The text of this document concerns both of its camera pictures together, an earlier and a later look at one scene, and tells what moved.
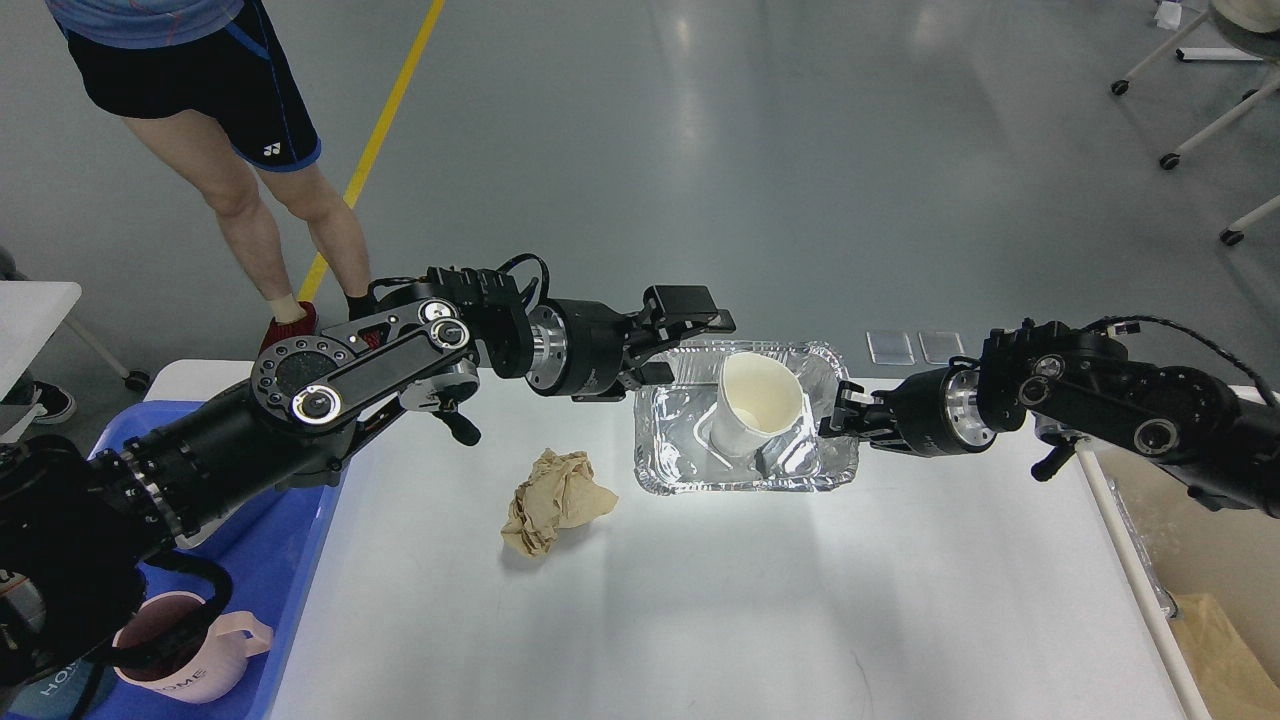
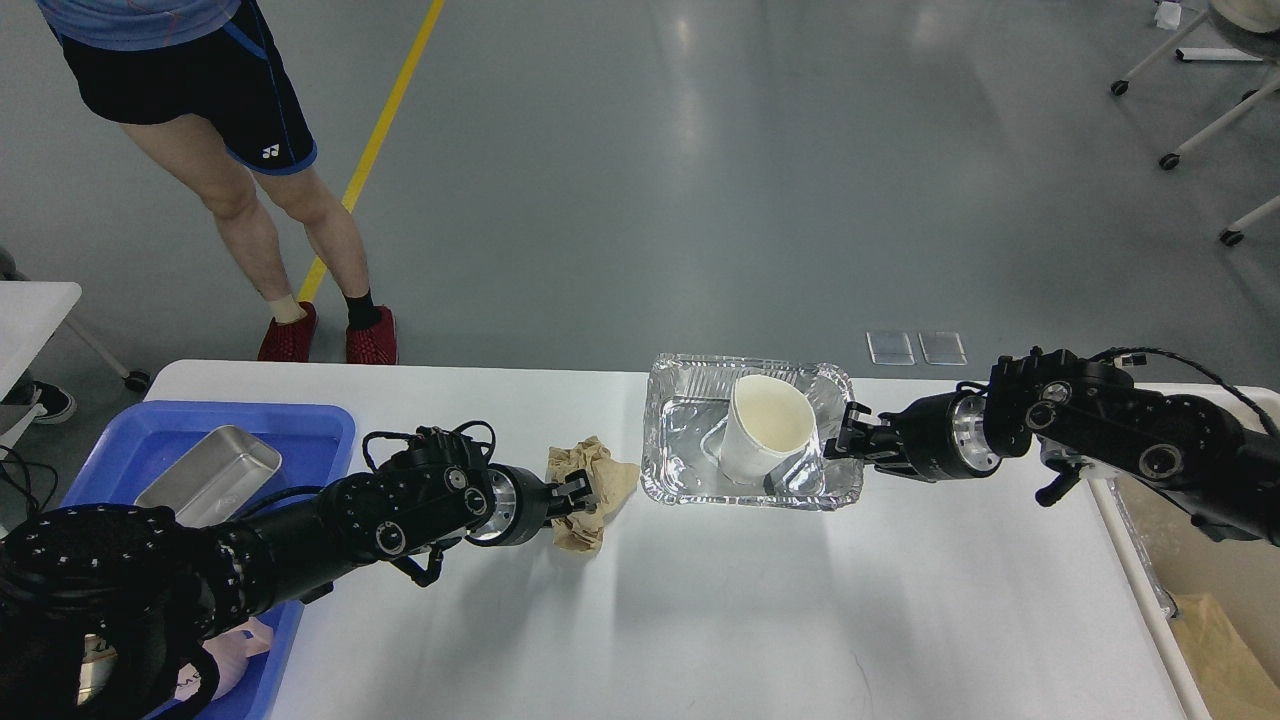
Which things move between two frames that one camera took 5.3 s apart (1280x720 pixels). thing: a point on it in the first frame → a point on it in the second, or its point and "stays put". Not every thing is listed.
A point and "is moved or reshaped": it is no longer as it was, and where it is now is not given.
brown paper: x=559 y=493 is moved or reshaped
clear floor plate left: x=890 y=348 stays put
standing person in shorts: x=207 y=80 stays put
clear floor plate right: x=939 y=346 stays put
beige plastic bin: x=1168 y=545 stays put
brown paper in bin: x=1231 y=684 stays put
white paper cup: x=757 y=400 is moved or reshaped
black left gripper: x=575 y=348 → x=525 y=504
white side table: x=31 y=313 stays put
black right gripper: x=942 y=411 → x=943 y=437
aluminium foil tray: x=673 y=447 is moved or reshaped
